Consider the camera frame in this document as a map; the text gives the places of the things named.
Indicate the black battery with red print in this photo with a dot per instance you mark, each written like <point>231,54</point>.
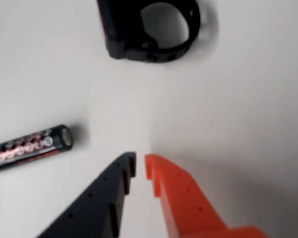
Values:
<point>27,148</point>

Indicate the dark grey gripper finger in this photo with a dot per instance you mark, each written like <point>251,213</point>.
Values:
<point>94,203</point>

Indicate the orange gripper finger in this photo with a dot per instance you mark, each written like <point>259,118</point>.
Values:
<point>188,203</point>

